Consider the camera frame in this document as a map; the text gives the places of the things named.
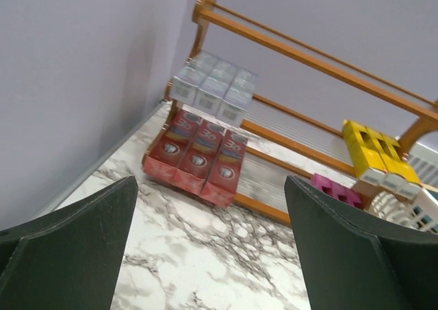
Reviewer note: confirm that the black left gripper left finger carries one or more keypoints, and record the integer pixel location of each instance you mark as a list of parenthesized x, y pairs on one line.
[(71, 257)]

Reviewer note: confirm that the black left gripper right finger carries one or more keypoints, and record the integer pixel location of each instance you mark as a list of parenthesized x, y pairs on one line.
[(351, 259)]

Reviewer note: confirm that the large pink toothpaste box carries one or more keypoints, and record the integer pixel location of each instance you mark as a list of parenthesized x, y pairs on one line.
[(322, 183)]

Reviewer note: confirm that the yellow toothpaste box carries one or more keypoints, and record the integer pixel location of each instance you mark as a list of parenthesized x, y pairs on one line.
[(412, 183), (365, 159), (393, 177)]

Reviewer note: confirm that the red 3D toothpaste box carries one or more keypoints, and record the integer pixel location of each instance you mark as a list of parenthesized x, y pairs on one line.
[(194, 168), (166, 155), (221, 185)]

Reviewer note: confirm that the silver toothpaste box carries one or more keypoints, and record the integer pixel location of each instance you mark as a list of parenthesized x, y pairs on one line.
[(212, 91), (236, 101), (187, 81)]

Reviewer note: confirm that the orange wooden three-tier shelf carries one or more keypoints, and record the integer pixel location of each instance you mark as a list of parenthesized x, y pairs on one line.
[(304, 109)]

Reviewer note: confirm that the white plastic basket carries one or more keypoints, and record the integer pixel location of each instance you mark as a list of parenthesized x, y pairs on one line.
[(412, 206)]

